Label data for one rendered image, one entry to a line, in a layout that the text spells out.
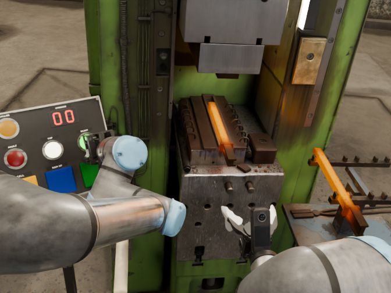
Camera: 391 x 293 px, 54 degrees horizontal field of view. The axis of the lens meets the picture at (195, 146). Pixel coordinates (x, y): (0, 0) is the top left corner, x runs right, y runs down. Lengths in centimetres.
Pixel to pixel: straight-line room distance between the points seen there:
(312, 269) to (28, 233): 38
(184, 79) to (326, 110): 62
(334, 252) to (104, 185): 48
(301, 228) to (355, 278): 94
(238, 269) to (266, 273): 114
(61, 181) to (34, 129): 17
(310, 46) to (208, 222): 74
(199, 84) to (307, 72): 53
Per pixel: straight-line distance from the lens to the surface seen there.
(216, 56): 120
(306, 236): 153
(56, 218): 48
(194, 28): 117
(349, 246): 65
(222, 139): 138
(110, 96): 139
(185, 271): 171
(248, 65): 124
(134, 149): 84
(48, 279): 225
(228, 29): 119
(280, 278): 60
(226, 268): 173
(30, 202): 48
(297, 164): 169
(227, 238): 159
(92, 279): 221
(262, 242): 100
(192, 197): 141
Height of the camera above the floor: 173
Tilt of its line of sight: 33 degrees down
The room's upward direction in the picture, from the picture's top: 5 degrees clockwise
